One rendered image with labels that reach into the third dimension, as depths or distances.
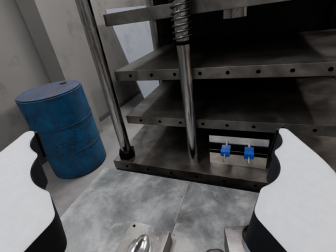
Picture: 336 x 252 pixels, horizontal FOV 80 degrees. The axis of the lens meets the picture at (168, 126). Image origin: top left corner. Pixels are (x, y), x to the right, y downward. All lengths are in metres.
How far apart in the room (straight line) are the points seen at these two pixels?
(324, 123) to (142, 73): 0.80
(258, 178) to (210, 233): 0.37
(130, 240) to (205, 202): 0.34
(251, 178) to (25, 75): 2.65
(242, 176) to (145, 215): 0.49
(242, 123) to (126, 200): 0.63
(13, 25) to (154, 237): 2.70
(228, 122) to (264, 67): 0.28
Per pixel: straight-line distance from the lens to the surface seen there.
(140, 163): 1.18
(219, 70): 0.89
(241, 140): 1.01
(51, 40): 2.85
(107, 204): 1.01
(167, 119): 1.05
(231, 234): 0.72
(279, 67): 0.89
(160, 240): 0.76
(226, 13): 1.13
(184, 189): 0.97
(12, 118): 2.90
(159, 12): 0.95
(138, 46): 3.83
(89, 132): 2.42
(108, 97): 1.07
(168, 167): 1.12
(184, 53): 0.85
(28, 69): 2.99
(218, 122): 0.98
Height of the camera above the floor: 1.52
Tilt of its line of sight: 29 degrees down
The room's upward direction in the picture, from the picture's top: 9 degrees counter-clockwise
